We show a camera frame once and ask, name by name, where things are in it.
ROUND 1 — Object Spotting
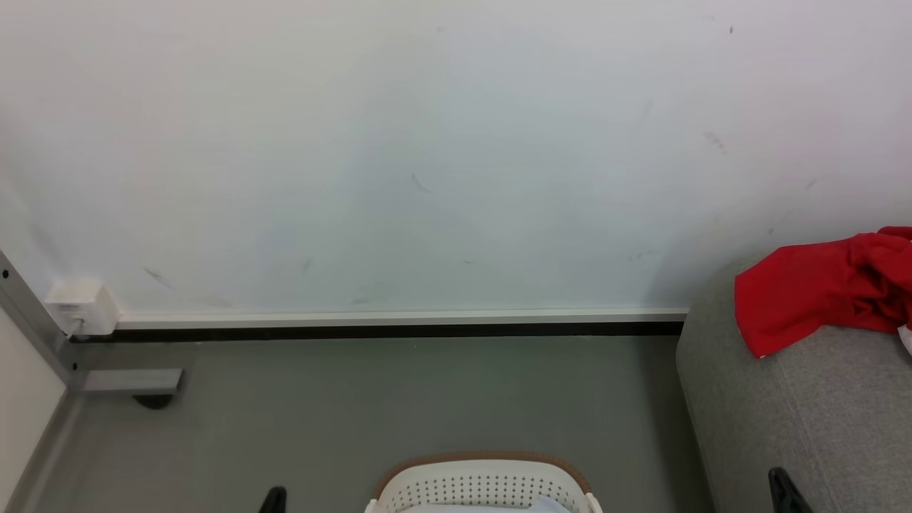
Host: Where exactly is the white and black baseboard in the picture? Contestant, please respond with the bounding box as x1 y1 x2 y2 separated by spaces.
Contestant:
116 308 689 338

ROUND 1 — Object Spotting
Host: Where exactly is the white wall socket box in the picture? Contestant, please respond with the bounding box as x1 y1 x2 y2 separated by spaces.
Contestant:
44 279 120 337

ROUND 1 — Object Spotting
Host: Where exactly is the light blue cloth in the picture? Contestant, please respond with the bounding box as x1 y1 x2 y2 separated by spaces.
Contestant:
405 496 572 513

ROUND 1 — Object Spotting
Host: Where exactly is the red cloth garment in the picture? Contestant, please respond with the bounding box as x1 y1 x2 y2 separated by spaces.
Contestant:
734 226 912 359

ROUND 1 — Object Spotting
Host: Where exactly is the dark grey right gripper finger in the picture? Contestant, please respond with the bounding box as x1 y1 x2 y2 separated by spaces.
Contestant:
768 467 813 513

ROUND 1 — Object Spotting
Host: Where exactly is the grey metal frame post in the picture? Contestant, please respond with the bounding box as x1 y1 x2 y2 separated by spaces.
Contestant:
0 249 184 397

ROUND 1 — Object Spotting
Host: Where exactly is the white partition panel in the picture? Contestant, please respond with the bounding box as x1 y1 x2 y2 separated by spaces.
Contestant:
0 310 67 512

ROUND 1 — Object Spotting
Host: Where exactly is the white laundry basket brown rim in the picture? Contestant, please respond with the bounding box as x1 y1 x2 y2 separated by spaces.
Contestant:
364 452 604 513

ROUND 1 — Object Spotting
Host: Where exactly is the grey fabric sofa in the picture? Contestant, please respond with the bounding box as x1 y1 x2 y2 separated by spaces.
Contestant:
675 253 912 513

